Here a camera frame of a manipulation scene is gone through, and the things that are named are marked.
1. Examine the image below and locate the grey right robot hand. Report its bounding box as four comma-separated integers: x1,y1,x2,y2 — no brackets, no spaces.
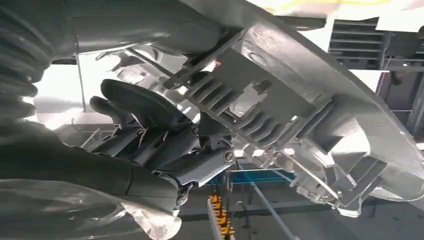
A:
0,0,235,240

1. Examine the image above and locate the black slatted panel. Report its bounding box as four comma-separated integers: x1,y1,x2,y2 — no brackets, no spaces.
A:
328,19,388,71

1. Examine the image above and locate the blue metal shelf rack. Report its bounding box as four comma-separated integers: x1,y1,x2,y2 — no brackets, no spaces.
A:
204,169,296,187

